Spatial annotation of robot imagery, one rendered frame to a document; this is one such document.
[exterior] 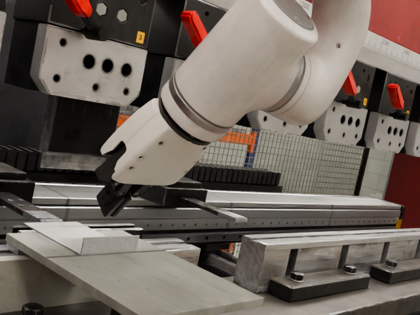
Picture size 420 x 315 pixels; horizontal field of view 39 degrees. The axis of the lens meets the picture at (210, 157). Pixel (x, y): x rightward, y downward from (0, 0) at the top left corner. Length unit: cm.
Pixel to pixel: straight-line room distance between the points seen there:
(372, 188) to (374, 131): 768
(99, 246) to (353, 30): 38
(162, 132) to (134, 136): 4
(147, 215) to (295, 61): 70
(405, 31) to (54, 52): 85
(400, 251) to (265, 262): 58
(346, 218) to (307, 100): 126
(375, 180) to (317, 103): 835
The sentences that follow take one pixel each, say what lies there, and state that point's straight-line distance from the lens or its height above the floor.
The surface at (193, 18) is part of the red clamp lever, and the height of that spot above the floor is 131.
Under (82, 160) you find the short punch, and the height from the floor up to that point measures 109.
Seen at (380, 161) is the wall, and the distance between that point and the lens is 895.
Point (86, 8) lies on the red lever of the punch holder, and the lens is 70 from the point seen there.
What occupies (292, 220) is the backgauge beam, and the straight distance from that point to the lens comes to 162.
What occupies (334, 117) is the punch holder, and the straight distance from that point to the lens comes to 117.
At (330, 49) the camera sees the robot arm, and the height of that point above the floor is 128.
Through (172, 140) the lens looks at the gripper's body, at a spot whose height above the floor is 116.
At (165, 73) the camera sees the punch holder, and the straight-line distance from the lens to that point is 84.
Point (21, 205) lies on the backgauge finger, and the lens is 89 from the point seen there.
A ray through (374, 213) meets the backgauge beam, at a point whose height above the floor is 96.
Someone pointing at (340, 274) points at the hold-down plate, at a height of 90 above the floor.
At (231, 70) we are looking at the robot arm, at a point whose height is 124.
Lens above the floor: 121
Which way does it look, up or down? 5 degrees down
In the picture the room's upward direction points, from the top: 12 degrees clockwise
